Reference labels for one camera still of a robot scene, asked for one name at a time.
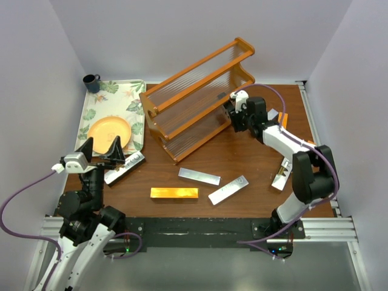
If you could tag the dark blue mug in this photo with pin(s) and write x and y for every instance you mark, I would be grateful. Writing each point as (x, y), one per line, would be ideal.
(91, 83)

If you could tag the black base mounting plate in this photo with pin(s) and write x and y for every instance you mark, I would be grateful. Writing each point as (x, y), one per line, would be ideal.
(257, 234)

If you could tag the orange toothpaste box front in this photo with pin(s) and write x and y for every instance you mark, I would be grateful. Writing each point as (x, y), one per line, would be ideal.
(174, 193)

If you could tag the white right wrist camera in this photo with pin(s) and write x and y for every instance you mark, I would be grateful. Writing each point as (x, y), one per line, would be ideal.
(239, 98)

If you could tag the orange plate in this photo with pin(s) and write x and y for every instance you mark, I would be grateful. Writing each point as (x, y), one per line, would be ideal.
(105, 130)

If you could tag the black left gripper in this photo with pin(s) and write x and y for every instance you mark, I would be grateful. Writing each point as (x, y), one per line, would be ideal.
(115, 154)

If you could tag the silver R&O charcoal toothpaste box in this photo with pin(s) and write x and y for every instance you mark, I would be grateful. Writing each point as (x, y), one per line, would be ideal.
(282, 175)

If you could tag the silver toothpaste box tilted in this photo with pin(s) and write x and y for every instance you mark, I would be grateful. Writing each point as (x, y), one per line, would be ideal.
(228, 190)

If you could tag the floral serving tray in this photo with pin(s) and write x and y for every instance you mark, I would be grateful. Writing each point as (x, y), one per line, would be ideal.
(115, 98)

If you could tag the wooden three-tier shelf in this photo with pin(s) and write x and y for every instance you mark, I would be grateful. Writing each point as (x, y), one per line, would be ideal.
(183, 112)

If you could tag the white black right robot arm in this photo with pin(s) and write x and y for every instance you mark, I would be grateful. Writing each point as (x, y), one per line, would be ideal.
(314, 176)

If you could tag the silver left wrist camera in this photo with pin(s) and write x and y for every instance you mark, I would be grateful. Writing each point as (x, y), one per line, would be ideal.
(72, 163)

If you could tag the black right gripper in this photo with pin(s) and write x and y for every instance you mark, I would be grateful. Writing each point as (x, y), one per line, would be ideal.
(234, 117)

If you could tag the aluminium table edge rail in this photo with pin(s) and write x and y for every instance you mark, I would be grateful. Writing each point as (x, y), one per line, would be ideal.
(302, 88)

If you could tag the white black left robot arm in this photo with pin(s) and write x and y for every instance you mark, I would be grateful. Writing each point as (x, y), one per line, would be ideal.
(87, 225)

